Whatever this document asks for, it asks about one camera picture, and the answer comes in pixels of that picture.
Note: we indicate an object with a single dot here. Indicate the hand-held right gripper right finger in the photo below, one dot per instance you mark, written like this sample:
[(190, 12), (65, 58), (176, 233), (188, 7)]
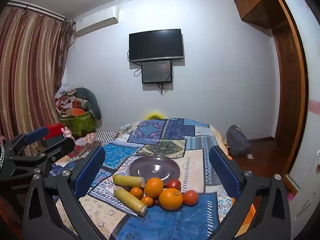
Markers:
[(225, 175)]

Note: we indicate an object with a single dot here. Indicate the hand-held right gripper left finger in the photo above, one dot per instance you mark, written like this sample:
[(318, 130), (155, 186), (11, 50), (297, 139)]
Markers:
[(90, 171)]

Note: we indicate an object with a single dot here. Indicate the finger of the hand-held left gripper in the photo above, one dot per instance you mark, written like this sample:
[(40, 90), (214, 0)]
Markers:
[(60, 146), (36, 133)]

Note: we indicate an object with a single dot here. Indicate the yellow sugarcane piece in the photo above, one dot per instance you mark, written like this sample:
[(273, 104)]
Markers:
[(130, 201), (127, 180)]

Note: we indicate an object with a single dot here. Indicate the red tomato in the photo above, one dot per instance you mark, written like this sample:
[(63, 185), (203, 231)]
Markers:
[(174, 183), (190, 198)]

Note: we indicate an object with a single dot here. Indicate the large orange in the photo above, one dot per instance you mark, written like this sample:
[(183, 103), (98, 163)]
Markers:
[(171, 200), (153, 187)]

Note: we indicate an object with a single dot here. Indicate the purple plate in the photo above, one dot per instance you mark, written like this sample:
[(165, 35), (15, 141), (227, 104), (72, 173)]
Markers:
[(155, 167)]

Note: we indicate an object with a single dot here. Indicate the pink toy figure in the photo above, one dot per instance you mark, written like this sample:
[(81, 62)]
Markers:
[(67, 132)]

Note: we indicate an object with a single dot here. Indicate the red box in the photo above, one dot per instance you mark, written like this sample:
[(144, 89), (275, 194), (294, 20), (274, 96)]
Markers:
[(53, 130)]

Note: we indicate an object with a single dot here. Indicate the dark grey backpack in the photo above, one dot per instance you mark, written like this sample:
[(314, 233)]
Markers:
[(237, 140)]

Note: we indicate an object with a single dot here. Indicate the checkered cloth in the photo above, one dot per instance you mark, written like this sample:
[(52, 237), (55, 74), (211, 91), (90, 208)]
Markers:
[(106, 137)]

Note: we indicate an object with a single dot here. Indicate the orange blanket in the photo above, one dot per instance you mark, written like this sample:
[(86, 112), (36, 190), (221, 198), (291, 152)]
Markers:
[(250, 206)]

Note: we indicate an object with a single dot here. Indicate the pile of clutter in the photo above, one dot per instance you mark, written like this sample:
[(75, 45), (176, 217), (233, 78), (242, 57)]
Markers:
[(67, 100)]

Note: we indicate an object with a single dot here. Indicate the small mandarin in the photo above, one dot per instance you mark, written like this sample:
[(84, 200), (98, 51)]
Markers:
[(136, 193), (147, 201)]

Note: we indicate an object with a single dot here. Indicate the grey-green cushion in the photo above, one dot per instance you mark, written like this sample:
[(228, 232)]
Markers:
[(93, 102)]

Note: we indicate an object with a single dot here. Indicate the striped brown curtain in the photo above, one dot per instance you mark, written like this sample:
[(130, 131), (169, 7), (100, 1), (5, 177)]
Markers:
[(30, 67)]

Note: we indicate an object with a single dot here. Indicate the pink plastic object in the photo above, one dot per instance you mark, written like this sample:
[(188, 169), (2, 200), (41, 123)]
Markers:
[(291, 196)]

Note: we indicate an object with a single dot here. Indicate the patchwork printed blanket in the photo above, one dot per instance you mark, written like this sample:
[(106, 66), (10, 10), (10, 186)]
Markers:
[(160, 140)]

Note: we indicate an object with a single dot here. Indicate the yellow round object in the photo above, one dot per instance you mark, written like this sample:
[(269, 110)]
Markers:
[(154, 115)]

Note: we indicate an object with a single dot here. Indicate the wooden door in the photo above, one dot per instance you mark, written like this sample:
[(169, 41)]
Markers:
[(290, 92)]

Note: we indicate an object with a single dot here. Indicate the small black monitor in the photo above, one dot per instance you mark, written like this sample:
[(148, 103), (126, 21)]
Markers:
[(156, 72)]

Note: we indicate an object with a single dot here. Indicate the white air conditioner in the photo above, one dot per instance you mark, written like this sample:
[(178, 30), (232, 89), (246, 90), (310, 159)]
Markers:
[(96, 21)]

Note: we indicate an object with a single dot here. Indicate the wooden overhead cabinet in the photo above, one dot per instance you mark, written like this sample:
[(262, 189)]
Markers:
[(255, 2)]

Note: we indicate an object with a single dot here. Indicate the wall-mounted black television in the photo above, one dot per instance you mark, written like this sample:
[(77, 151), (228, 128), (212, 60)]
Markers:
[(156, 45)]

